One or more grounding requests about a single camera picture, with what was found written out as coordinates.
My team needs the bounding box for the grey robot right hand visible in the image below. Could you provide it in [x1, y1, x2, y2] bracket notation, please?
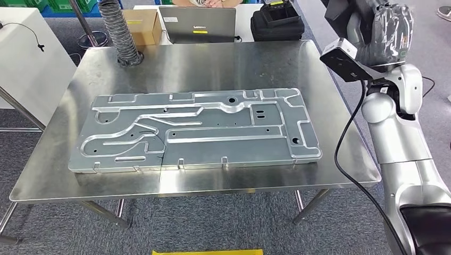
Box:
[346, 2, 415, 68]

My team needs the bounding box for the black plastic bracket part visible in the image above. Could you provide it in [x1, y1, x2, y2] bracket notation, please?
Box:
[320, 0, 388, 45]

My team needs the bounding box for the stainless steel workbench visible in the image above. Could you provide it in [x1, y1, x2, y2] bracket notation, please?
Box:
[9, 39, 382, 230]

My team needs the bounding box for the black bag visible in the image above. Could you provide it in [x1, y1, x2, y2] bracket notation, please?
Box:
[250, 0, 305, 42]

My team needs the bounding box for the person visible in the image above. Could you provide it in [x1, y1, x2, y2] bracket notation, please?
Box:
[172, 0, 245, 9]

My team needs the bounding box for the grey laptop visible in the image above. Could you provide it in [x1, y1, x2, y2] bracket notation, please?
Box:
[158, 6, 237, 45]

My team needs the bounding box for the stamped grey metal panel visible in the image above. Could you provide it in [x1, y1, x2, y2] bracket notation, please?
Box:
[68, 88, 323, 174]

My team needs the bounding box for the cardboard box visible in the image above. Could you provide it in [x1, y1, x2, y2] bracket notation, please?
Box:
[122, 8, 163, 46]

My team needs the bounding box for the black pole stand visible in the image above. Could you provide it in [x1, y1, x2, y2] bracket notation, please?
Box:
[69, 0, 109, 50]

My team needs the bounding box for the green plastic crate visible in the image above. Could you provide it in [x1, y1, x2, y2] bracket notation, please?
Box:
[0, 0, 48, 11]
[47, 0, 97, 14]

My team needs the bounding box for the white cabinet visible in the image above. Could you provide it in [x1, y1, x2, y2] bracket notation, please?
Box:
[0, 7, 78, 126]

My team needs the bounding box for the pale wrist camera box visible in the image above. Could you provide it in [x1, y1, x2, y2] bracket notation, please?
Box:
[319, 37, 374, 83]

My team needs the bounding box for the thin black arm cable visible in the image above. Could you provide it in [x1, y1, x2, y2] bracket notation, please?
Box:
[421, 75, 436, 99]

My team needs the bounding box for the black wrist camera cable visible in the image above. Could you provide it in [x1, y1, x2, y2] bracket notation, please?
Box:
[333, 80, 410, 255]

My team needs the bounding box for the ribbed grey hose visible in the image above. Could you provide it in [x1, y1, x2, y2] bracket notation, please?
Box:
[98, 0, 145, 67]

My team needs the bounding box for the thin black cable with clip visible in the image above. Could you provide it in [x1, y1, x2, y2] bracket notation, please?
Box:
[0, 21, 45, 53]

